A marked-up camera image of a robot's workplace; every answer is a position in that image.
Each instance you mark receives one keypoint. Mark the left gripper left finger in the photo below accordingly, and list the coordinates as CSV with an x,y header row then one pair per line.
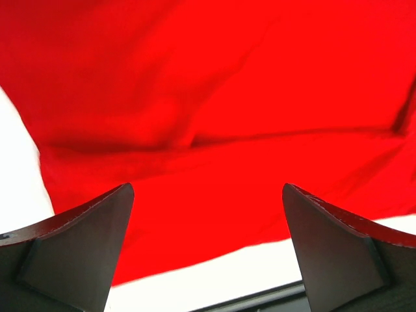
x,y
66,262

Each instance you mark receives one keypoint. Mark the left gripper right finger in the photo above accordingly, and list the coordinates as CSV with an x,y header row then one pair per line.
x,y
347,262

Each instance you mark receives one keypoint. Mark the red t shirt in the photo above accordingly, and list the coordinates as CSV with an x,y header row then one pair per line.
x,y
209,107

